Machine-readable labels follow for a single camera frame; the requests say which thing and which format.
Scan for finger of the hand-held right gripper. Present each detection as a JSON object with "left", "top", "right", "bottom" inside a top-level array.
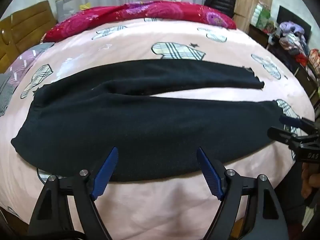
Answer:
[
  {"left": 280, "top": 115, "right": 317, "bottom": 133},
  {"left": 267, "top": 127, "right": 304, "bottom": 147}
]

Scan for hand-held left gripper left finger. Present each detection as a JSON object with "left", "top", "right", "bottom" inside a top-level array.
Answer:
[{"left": 27, "top": 147, "right": 119, "bottom": 240}]

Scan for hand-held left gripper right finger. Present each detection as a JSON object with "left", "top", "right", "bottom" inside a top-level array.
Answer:
[{"left": 196, "top": 147, "right": 288, "bottom": 240}]

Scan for black pants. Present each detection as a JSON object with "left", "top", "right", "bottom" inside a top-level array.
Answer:
[{"left": 10, "top": 59, "right": 285, "bottom": 182}]

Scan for person's right hand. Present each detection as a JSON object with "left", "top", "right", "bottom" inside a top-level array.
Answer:
[{"left": 301, "top": 161, "right": 320, "bottom": 202}]

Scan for pink printed bed sheet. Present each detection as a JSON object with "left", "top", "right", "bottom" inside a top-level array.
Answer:
[{"left": 0, "top": 17, "right": 315, "bottom": 240}]

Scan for pile of clothes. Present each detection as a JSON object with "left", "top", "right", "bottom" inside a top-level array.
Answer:
[{"left": 269, "top": 21, "right": 320, "bottom": 68}]

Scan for dark low cabinet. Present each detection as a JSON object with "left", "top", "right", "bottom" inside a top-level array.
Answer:
[{"left": 249, "top": 24, "right": 320, "bottom": 100}]

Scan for green white packages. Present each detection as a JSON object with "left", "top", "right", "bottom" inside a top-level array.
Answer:
[{"left": 251, "top": 1, "right": 272, "bottom": 30}]

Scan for grey purple pillow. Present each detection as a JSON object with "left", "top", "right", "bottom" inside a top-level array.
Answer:
[{"left": 0, "top": 42, "right": 54, "bottom": 117}]

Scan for wooden headboard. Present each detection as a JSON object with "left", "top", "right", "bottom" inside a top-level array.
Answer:
[{"left": 0, "top": 0, "right": 57, "bottom": 73}]

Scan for red floral quilt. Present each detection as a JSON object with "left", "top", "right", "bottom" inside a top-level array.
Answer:
[{"left": 41, "top": 0, "right": 237, "bottom": 43}]

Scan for grey bed guard rail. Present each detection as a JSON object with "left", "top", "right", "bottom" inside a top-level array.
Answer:
[{"left": 55, "top": 0, "right": 208, "bottom": 22}]

